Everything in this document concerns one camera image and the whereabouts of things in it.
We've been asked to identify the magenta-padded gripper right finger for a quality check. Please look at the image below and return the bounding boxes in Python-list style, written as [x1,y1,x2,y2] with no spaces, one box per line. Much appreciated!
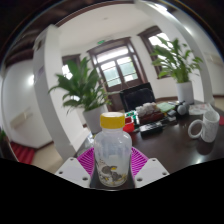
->
[128,147,170,188]

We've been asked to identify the dark tea tray with cups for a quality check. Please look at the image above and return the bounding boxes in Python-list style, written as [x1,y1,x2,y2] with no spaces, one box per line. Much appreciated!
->
[134,102,166,125]

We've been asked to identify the clear bottle with yellow cap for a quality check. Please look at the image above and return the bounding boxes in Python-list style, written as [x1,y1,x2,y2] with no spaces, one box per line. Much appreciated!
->
[93,112,133,188]

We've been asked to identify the wooden framed window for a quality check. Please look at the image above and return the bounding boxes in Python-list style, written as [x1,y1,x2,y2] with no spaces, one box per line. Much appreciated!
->
[137,25,174,76]
[61,53,83,81]

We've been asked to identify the grey round speaker pair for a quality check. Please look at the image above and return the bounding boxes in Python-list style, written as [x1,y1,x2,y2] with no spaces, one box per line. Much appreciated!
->
[175,101,190,116]

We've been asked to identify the flat black device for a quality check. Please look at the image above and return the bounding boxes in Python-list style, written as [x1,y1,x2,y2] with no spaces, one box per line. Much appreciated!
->
[139,121,164,136]

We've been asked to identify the wooden glazed double door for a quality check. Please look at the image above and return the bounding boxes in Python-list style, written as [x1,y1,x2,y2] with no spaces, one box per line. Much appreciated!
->
[87,37,148,101]

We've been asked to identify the green and white box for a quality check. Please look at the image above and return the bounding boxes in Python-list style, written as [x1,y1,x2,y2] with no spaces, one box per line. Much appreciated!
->
[126,110,139,118]

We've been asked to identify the white speckled mug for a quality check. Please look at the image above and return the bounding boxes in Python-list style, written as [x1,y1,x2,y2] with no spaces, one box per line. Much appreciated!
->
[187,110,221,144]

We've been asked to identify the leafy plant in white pot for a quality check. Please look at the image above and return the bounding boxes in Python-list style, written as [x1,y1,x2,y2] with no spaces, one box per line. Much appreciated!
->
[150,36,204,105]
[48,56,116,134]

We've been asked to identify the red carpeted stairs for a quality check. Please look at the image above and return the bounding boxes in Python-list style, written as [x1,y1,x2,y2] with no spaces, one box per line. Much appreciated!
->
[9,141,37,165]

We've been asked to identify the printed paper leaflet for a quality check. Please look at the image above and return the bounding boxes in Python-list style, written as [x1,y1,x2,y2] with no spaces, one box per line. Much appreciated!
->
[189,103,214,116]

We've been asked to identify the green notebook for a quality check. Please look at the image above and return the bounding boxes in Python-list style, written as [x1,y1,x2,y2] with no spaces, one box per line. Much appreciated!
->
[156,101,176,114]

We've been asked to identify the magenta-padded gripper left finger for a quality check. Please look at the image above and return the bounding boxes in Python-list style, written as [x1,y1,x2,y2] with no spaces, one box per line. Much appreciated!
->
[54,147,98,188]

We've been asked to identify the white wall radiator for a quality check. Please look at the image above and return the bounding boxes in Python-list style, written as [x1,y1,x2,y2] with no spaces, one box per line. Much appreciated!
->
[9,107,34,129]

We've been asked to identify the black chair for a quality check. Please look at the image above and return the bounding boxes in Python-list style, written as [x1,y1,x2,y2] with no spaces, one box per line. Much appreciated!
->
[119,82,157,113]

